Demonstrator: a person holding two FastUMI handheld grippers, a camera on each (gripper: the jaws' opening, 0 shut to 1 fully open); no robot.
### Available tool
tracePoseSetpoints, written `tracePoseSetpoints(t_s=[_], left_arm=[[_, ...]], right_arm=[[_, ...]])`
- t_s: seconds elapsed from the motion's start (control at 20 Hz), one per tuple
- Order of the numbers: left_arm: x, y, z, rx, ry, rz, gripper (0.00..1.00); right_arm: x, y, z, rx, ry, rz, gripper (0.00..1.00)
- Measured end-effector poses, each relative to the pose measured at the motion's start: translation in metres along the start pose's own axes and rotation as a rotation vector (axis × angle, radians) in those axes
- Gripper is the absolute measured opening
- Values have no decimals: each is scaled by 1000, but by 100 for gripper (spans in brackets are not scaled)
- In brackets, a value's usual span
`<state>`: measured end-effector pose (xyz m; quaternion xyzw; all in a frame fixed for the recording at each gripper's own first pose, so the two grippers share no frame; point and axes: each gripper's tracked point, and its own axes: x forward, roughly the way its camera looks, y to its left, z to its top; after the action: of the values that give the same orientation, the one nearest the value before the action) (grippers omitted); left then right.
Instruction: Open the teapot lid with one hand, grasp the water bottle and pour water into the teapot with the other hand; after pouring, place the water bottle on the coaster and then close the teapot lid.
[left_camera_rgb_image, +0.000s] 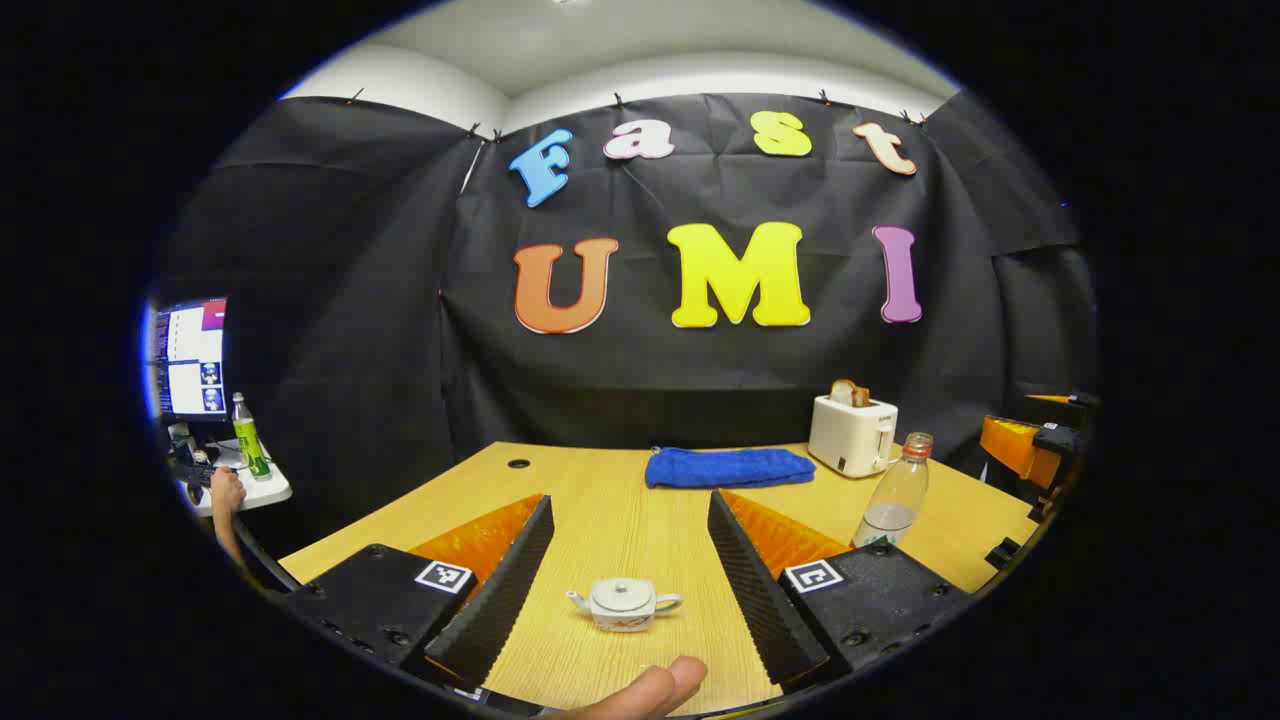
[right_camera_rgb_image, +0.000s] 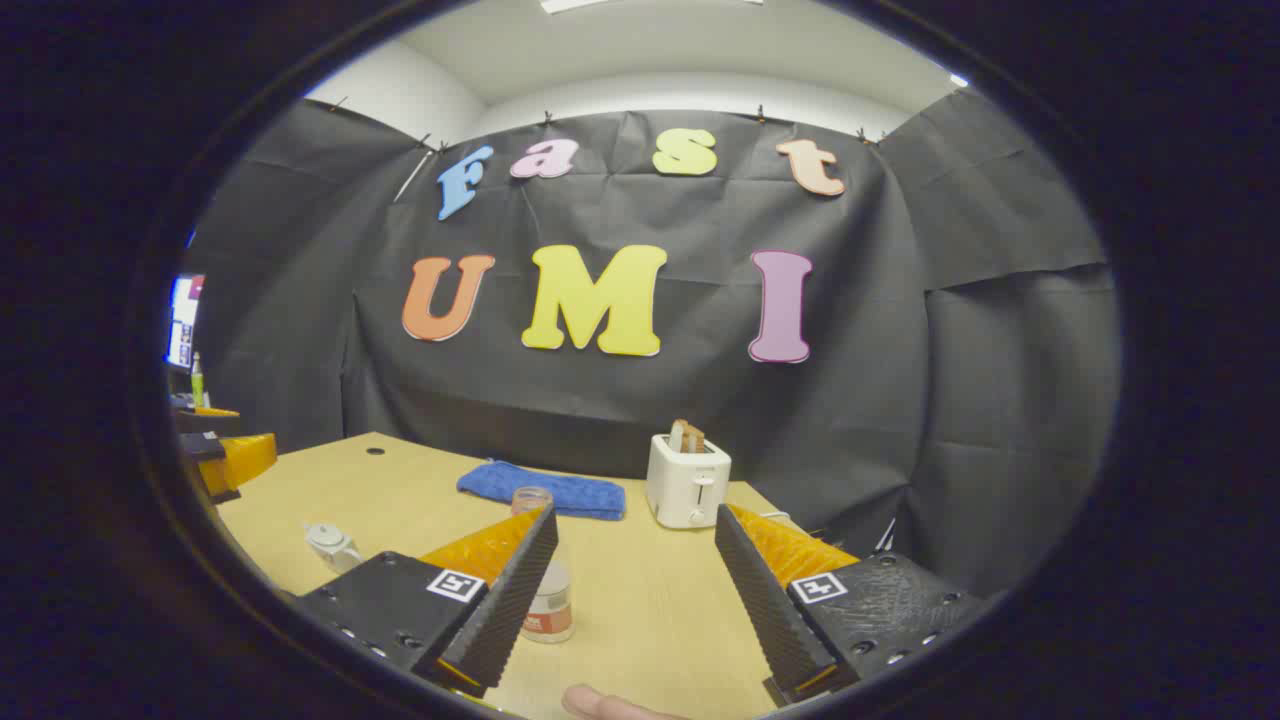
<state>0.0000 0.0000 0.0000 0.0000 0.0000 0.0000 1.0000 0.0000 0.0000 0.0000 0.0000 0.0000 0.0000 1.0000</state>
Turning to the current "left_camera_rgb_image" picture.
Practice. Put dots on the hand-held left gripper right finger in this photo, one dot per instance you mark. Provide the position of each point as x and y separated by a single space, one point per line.
760 590

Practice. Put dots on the computer monitor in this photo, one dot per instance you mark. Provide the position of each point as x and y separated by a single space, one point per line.
190 360

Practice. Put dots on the black backdrop cloth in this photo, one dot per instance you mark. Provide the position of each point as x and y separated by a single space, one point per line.
400 300

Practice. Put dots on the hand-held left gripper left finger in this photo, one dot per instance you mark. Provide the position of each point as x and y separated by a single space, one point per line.
500 590

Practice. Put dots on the black keyboard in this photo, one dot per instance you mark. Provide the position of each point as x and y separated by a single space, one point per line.
192 474

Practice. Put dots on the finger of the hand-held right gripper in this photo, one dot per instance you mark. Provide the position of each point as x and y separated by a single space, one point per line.
1015 450

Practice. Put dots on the toasted bread slice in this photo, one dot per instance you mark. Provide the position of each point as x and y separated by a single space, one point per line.
850 393

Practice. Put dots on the clear plastic water bottle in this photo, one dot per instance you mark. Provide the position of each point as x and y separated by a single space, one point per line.
895 495

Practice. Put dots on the blue towel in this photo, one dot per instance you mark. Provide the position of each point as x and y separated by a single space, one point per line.
730 467

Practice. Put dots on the white side table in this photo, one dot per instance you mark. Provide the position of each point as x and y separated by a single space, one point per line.
255 488

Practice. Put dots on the white toaster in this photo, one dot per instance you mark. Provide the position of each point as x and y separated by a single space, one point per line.
850 435

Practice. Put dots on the white floral teacup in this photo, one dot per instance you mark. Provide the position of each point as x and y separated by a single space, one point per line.
625 618

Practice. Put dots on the green drink bottle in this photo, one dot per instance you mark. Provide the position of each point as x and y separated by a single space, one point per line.
250 440

